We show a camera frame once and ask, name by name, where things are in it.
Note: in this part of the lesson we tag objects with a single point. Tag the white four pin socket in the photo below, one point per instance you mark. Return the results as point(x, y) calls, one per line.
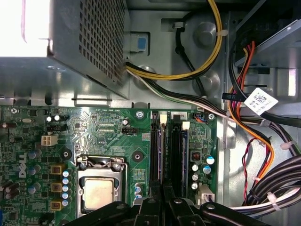
point(49, 140)

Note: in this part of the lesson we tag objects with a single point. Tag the grey power supply unit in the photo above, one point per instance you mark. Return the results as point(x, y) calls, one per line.
point(101, 35)

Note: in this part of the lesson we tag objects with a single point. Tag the white zip tie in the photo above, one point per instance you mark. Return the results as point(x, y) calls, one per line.
point(288, 145)
point(274, 201)
point(222, 33)

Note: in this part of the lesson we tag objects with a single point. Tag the metal CPU socket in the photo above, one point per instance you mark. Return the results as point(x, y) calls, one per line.
point(80, 171)

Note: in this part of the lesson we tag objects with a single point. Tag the green motherboard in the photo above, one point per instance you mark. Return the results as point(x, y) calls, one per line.
point(105, 141)

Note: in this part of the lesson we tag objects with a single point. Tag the silver CPU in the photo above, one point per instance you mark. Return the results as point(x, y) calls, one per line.
point(98, 193)

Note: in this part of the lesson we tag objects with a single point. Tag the thin metal locking lever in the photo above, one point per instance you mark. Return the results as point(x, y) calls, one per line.
point(127, 179)

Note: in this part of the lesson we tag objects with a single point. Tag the silver drive cage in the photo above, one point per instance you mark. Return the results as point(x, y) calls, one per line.
point(282, 77)

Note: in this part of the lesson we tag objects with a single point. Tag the black open PC case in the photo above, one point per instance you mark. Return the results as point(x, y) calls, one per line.
point(202, 30)

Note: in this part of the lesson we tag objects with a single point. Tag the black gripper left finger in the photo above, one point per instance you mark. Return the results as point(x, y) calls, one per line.
point(148, 214)

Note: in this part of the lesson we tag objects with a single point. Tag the silver latch blue tab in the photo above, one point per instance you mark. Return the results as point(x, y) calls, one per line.
point(142, 43)

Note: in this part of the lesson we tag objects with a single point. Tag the white board connector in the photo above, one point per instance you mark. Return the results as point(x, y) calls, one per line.
point(205, 195)

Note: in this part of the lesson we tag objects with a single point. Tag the RAM slot black latches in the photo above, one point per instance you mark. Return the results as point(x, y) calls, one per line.
point(176, 153)
point(154, 146)

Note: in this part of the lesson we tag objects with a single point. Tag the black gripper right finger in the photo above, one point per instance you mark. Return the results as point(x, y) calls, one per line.
point(178, 214)

